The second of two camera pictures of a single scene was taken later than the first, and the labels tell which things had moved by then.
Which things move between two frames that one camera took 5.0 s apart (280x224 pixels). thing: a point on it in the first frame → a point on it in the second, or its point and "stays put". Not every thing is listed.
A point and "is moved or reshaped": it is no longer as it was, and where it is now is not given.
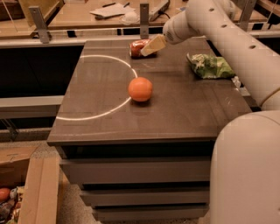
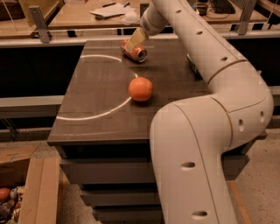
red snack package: x=136 y=46 is moved or reshaped
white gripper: x=172 y=32 → x=148 y=24
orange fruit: x=140 y=89 stays put
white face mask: x=130 y=18 stays put
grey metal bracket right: x=248 y=8 stays put
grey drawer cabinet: x=149 y=160 stays put
